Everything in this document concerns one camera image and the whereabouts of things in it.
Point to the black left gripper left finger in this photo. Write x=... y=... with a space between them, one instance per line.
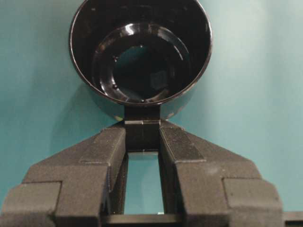
x=72 y=188

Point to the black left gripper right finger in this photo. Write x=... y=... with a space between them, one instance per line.
x=213 y=187

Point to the black plastic cup holder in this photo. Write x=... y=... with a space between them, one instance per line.
x=141 y=59

